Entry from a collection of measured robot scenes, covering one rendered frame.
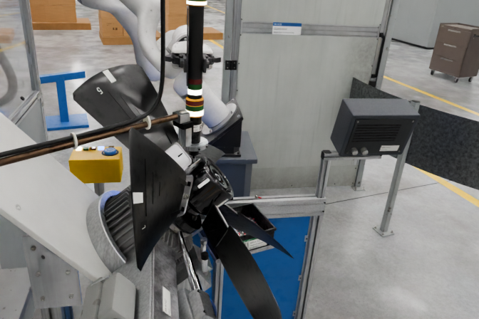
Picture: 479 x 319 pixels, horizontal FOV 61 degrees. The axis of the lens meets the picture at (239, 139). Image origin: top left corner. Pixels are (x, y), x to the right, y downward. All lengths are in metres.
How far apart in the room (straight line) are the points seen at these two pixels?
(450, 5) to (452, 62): 3.31
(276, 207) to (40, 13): 9.07
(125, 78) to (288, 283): 1.22
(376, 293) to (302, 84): 1.46
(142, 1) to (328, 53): 1.99
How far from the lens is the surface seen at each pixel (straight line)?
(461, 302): 2.78
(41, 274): 1.02
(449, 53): 7.84
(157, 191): 0.73
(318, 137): 3.22
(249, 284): 0.91
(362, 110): 1.50
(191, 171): 0.94
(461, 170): 2.74
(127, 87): 0.99
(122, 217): 0.94
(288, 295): 1.94
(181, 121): 0.96
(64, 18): 10.21
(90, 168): 1.42
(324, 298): 2.48
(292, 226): 1.70
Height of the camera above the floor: 1.70
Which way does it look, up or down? 24 degrees down
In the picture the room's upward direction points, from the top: 4 degrees clockwise
